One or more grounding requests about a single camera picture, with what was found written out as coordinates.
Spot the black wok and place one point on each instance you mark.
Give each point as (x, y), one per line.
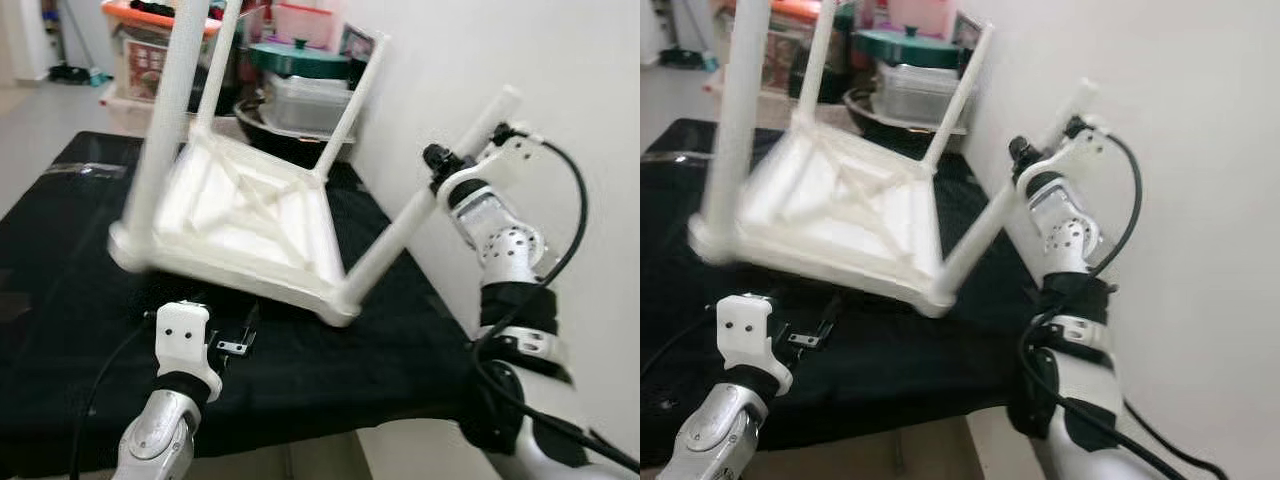
(880, 128)
(270, 135)

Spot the clear storage box orange lid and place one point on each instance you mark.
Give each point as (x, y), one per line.
(790, 10)
(135, 12)

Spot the black tablecloth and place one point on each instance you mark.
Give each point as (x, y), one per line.
(380, 340)
(960, 360)

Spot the black dustpan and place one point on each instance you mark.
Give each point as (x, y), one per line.
(685, 60)
(75, 75)

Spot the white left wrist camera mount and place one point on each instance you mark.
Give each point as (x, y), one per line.
(185, 340)
(750, 335)

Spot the dark green pot lid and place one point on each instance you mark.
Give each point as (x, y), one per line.
(905, 50)
(300, 60)

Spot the clear tape strip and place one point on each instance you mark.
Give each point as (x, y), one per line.
(85, 169)
(678, 157)

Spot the pink board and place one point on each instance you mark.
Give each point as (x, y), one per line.
(915, 15)
(305, 25)

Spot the red printed food carton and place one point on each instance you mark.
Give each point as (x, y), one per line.
(143, 70)
(785, 62)

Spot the clear plastic container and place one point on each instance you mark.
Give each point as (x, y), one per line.
(305, 100)
(915, 92)

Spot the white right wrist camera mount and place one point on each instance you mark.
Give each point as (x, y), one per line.
(1065, 160)
(490, 165)

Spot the small black item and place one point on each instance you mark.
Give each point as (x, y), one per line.
(148, 8)

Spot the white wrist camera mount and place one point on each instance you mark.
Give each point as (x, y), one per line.
(185, 340)
(750, 335)
(1065, 160)
(490, 165)

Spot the white plastic children table top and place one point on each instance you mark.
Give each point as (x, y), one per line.
(240, 220)
(840, 215)

